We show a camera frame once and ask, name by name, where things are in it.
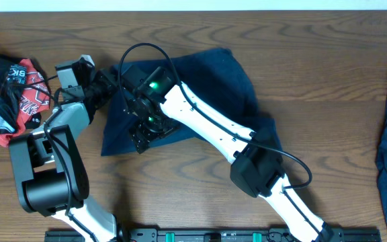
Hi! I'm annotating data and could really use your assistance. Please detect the dark blue shorts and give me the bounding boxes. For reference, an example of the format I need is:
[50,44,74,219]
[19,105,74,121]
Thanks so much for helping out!
[101,48,282,157]

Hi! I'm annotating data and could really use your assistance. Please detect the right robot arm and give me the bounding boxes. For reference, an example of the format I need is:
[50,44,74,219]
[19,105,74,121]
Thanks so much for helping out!
[118,66,333,241]

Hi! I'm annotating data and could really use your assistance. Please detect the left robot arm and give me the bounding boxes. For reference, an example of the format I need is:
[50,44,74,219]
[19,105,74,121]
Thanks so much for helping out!
[9,55,129,241]

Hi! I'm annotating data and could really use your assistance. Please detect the black red clothes pile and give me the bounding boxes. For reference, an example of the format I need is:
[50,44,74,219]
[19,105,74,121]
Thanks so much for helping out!
[0,54,51,147]

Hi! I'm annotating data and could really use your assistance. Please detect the green rail clamp left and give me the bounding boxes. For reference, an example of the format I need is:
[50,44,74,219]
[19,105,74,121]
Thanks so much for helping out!
[165,233,175,242]

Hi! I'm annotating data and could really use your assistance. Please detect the green rail clamp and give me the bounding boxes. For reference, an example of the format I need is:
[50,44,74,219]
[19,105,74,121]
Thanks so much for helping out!
[253,233,262,242]
[165,233,175,242]

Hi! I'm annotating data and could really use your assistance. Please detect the black aluminium mounting rail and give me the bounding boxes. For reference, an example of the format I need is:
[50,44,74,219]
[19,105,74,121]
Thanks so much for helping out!
[44,228,382,242]

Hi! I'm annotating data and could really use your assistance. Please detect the green rail clamp right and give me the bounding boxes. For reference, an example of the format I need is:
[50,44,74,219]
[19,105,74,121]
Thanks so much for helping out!
[253,233,262,242]

